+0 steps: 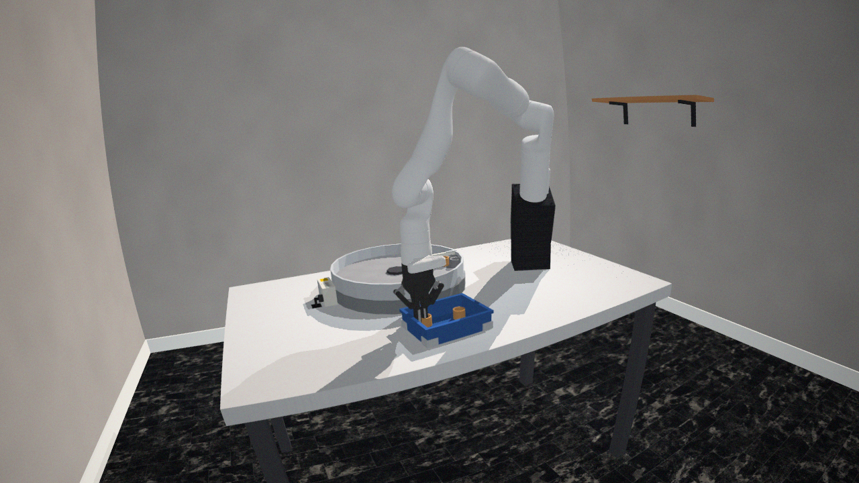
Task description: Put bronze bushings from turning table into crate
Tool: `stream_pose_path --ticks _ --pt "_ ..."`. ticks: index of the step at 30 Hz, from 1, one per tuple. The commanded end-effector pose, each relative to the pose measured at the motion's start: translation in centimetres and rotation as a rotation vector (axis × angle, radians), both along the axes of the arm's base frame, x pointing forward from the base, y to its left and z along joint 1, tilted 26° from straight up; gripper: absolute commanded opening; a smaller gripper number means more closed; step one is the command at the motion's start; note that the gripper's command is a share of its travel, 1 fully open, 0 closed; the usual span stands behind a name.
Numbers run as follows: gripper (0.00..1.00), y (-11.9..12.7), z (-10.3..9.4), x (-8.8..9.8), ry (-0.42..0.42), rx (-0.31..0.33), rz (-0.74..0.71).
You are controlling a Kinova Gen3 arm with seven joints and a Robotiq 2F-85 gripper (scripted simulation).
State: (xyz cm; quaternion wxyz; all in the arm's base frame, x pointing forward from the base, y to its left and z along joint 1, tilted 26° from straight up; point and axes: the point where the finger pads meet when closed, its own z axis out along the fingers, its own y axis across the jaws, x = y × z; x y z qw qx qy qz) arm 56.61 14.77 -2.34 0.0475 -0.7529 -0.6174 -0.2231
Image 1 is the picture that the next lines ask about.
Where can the blue open-top crate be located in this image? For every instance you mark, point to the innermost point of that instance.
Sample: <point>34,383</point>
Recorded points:
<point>444,327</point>

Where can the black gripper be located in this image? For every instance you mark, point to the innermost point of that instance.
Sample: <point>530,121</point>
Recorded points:
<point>419,291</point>

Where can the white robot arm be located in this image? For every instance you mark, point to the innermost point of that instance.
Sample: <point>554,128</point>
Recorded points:
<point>481,77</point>

